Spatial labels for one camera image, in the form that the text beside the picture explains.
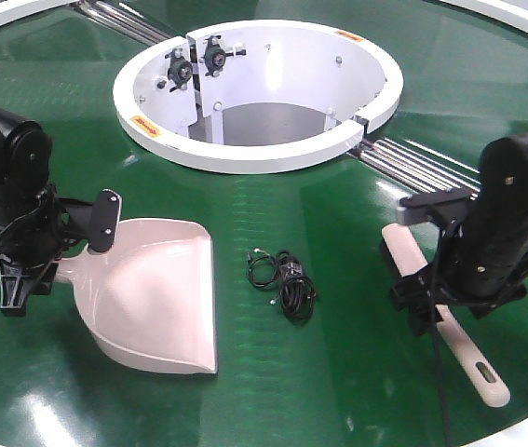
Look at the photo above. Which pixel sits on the beige hand brush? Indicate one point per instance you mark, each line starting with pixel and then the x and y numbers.
pixel 409 259

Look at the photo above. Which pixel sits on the black bearing mount left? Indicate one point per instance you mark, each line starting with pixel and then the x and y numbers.
pixel 179 73

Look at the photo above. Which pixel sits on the steel roller strip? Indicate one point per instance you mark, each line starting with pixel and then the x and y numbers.
pixel 118 19
pixel 418 167

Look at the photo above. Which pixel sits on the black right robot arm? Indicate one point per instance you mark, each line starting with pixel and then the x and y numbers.
pixel 503 170

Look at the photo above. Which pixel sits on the steel roller strip left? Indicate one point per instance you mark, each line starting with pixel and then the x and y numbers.
pixel 118 19

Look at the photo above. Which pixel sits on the white outer conveyor rim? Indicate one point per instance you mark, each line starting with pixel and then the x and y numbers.
pixel 502 11

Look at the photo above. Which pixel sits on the black bearing mount right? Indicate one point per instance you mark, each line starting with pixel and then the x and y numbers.
pixel 215 56

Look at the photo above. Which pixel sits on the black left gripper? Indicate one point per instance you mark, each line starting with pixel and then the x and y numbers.
pixel 36 239

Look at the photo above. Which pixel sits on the black wrist camera plate left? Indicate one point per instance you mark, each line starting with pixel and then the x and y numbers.
pixel 103 221

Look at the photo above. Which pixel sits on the orange arrow label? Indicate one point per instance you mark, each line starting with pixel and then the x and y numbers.
pixel 350 36
pixel 146 126

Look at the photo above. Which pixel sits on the steel roller strip right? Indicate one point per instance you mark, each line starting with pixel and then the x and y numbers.
pixel 418 167

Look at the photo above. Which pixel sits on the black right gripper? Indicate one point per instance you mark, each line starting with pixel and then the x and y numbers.
pixel 483 267

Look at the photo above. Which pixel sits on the beige plastic dustpan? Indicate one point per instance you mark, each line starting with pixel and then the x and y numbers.
pixel 149 301

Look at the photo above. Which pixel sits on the black bearing mount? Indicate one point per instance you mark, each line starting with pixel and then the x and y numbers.
pixel 179 73
pixel 215 56

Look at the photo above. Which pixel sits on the orange arrow label front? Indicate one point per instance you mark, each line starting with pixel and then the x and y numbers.
pixel 146 126

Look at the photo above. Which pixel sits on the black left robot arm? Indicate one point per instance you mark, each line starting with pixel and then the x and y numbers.
pixel 24 171

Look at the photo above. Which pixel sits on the orange arrow label rear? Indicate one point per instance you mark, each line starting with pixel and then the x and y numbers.
pixel 350 36

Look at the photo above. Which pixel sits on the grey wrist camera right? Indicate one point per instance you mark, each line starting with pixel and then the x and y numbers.
pixel 442 207

